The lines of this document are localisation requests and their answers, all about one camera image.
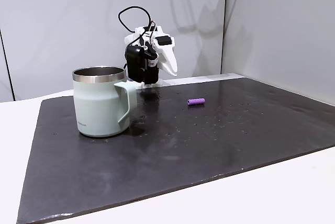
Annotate small black camera box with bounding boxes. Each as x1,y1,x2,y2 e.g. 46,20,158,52
157,36,172,47

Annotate mint green steel-rimmed mug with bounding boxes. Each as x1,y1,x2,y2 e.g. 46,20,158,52
72,65,139,139

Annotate purple pen grip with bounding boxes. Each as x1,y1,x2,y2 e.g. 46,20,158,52
187,98,206,107

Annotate black rectangular box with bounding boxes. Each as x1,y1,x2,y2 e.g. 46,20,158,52
125,45,144,83

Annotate black table mat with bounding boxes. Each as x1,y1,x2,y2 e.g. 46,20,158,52
16,76,335,224

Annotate black cable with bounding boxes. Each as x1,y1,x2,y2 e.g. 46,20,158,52
117,5,155,50

